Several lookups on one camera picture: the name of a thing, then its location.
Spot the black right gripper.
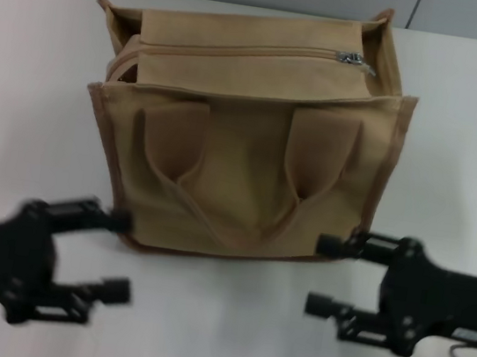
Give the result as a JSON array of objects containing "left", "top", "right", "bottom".
[{"left": 299, "top": 223, "right": 477, "bottom": 357}]

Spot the silver metal zipper pull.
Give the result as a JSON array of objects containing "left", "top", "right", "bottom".
[{"left": 333, "top": 48, "right": 380, "bottom": 79}]

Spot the khaki canvas food bag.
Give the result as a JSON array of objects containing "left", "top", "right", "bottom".
[{"left": 61, "top": 0, "right": 432, "bottom": 293}]

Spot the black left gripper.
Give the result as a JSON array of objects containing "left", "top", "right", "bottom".
[{"left": 0, "top": 182, "right": 146, "bottom": 342}]

